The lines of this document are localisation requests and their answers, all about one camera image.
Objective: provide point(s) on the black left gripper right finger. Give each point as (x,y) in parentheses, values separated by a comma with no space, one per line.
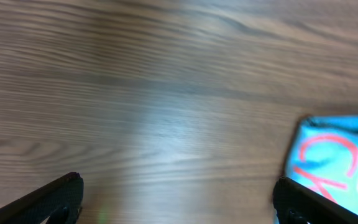
(296,204)

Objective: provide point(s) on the light blue printed t-shirt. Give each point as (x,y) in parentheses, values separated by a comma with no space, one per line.
(323,157)

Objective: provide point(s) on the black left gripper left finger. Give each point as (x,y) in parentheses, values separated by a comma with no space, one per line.
(57,202)

